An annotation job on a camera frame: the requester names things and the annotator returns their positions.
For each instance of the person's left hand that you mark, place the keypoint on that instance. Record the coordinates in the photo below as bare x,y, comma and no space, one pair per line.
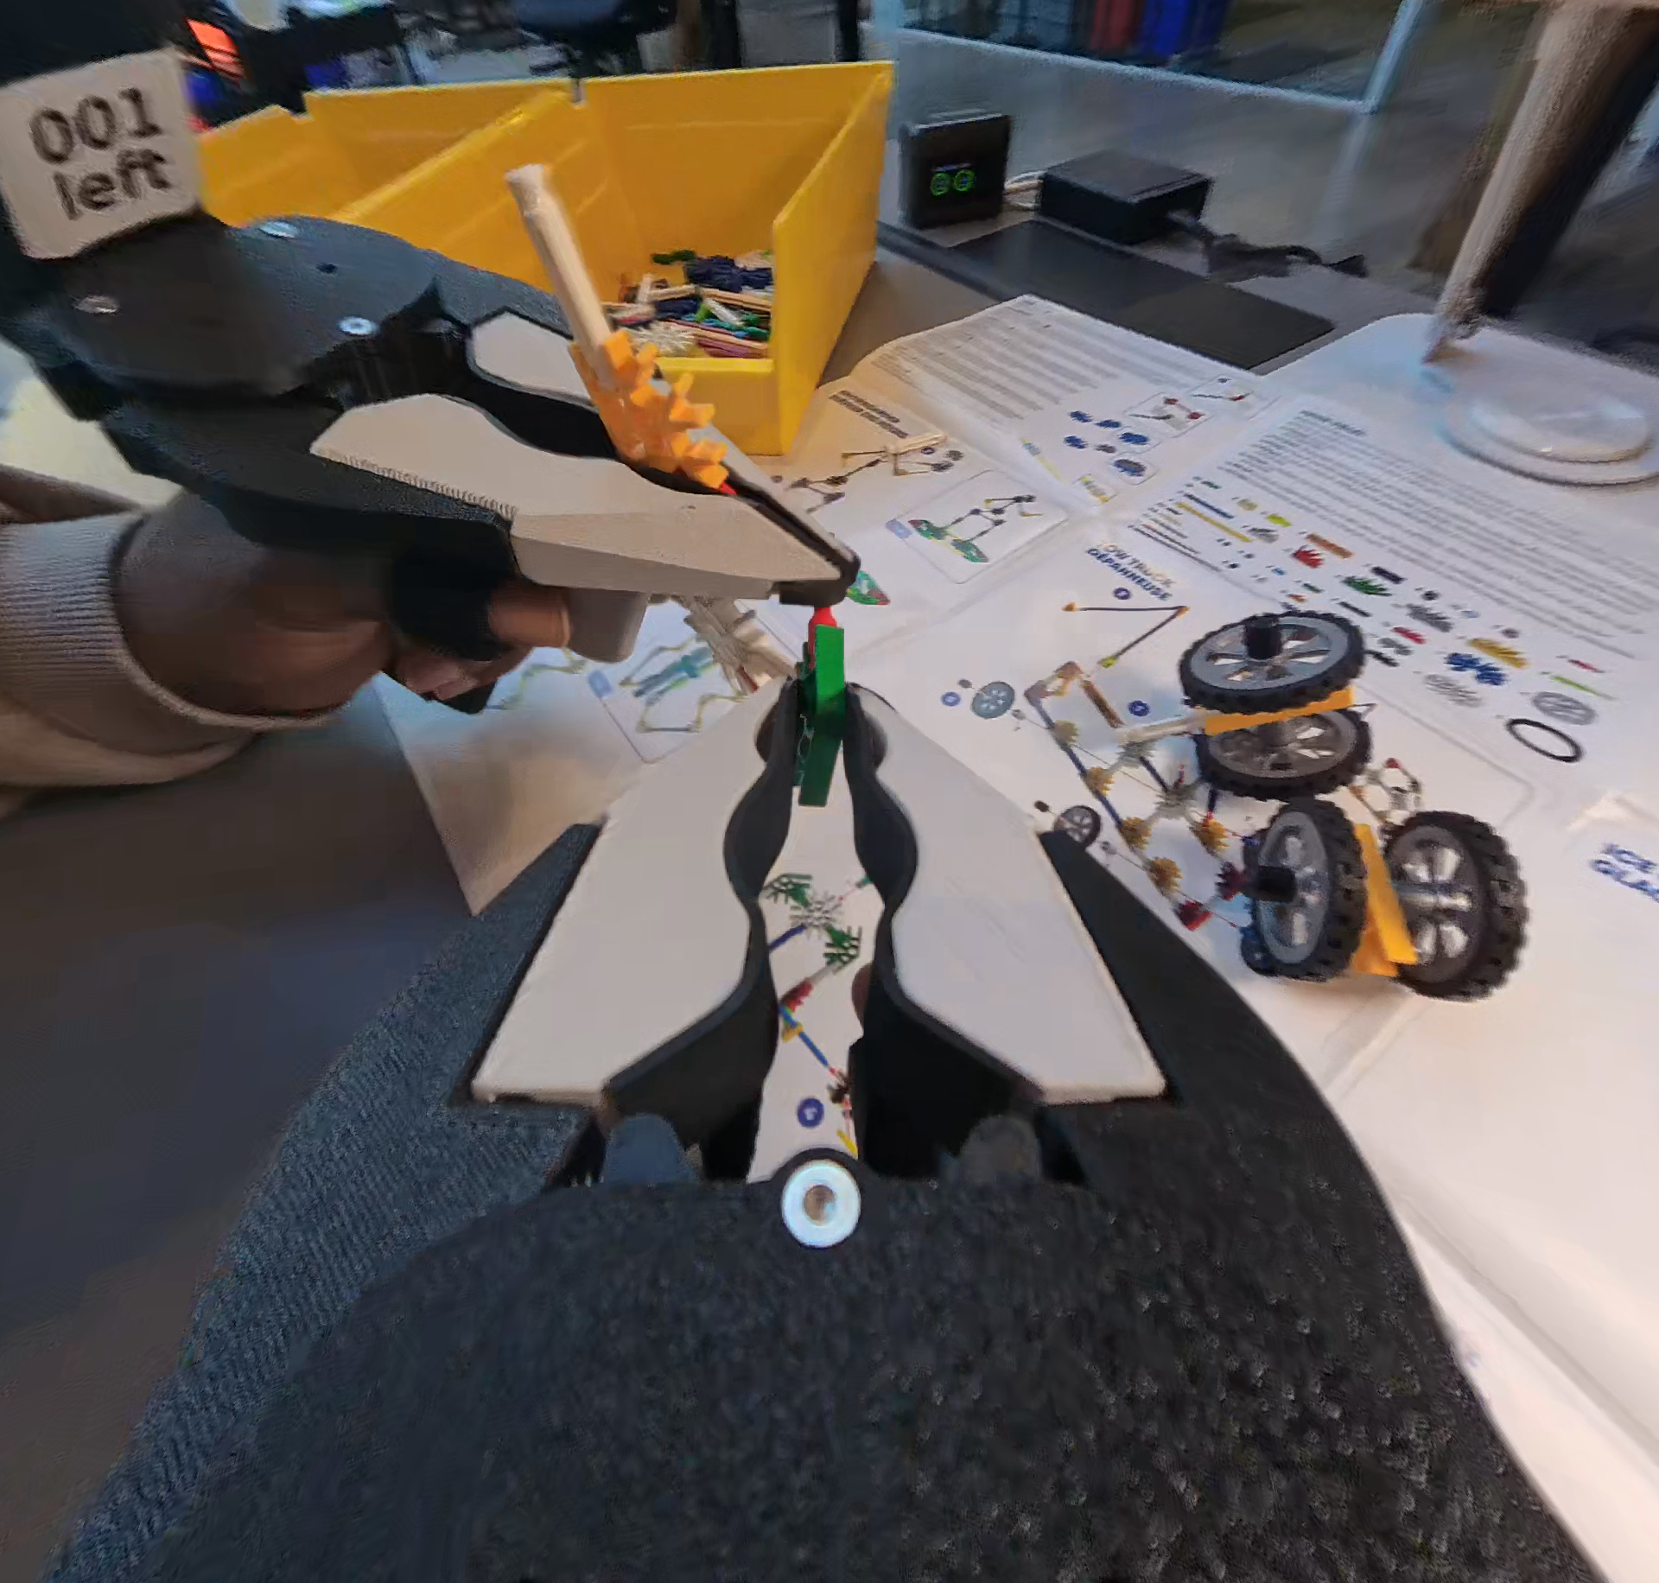
260,624

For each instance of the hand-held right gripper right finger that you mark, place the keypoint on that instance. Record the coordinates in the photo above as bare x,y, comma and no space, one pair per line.
1012,961

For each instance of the yellow plastic parts bin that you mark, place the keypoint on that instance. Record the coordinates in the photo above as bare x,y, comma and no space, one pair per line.
804,183
325,144

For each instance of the black device with green lights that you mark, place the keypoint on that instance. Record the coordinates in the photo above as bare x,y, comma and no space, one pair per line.
956,170

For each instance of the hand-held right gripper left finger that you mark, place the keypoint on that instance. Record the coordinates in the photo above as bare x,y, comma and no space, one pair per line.
636,961

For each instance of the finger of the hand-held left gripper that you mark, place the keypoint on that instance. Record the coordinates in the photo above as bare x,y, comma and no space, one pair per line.
623,520
545,357

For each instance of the black flat panel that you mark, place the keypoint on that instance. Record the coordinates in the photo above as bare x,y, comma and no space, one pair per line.
1167,293

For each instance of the white metal stand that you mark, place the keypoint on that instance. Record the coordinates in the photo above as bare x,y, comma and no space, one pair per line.
1543,417

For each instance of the white snowflake connector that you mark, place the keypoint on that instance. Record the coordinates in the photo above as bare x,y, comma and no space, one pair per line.
739,642

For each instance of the pile of toy pieces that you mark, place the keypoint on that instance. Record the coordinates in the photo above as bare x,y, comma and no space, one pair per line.
706,306

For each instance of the green connector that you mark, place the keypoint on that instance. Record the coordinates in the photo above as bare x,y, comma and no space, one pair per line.
821,715

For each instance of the toy wheel pair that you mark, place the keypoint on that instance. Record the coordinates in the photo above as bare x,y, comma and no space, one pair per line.
1452,902
1276,668

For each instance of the white printed instruction sheet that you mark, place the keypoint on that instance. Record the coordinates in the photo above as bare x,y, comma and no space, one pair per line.
1491,1155

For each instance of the black power adapter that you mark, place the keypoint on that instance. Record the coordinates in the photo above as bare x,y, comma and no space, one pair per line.
1121,196

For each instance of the white rod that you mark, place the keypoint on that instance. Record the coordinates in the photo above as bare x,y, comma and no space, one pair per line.
560,261

